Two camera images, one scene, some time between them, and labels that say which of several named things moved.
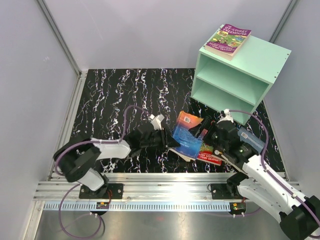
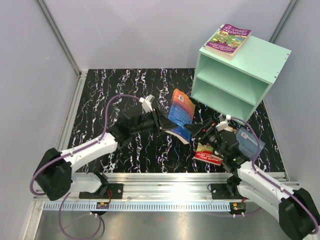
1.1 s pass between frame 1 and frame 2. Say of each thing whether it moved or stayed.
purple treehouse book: stayed
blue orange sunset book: moved
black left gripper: moved
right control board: stayed
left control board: stayed
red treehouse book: stayed
